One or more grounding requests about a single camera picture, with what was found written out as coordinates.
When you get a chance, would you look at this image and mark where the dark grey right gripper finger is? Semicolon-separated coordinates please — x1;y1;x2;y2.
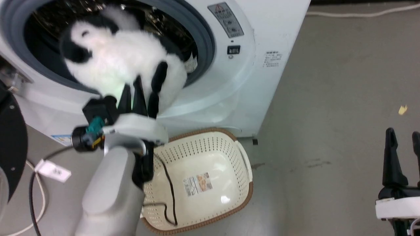
382;128;409;188
412;131;420;187

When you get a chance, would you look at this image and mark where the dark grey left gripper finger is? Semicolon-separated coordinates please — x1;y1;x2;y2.
132;75;148;116
117;83;132;114

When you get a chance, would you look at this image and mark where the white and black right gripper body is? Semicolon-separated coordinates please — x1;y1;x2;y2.
375;185;420;221

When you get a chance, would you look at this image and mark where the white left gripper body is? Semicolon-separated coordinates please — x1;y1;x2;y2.
104;113;169;145

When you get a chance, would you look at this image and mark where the black and white plush panda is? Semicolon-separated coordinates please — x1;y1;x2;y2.
59;5;188;119

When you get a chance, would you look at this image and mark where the cream laundry basket brown rim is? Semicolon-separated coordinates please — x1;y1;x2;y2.
140;128;254;235

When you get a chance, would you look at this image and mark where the paper label sticker in basket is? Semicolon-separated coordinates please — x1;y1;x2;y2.
183;172;213;197

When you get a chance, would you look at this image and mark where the white front-load washing machine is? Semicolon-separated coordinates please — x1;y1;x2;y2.
0;0;311;147

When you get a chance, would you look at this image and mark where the round black washing machine door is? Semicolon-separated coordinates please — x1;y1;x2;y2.
0;79;29;213

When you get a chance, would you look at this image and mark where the black plug with teal connector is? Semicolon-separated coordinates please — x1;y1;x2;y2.
71;116;106;152

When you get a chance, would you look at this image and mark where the blue and white washer sticker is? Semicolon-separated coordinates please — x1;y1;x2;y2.
50;134;73;147

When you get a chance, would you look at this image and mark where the grey warning sticker on washer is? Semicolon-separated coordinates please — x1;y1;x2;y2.
207;2;244;39

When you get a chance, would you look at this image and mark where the printed text label on washer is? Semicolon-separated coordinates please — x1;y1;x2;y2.
262;51;283;68

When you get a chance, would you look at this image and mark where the white paper cable tag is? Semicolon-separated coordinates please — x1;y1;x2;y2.
34;159;72;183

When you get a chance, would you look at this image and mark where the thin white floor cable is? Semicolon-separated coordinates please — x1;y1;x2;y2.
6;160;47;236

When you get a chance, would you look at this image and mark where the black floor cable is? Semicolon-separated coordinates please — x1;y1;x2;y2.
29;146;75;236

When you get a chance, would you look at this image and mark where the white cable on floor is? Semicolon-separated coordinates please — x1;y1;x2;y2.
306;3;420;18

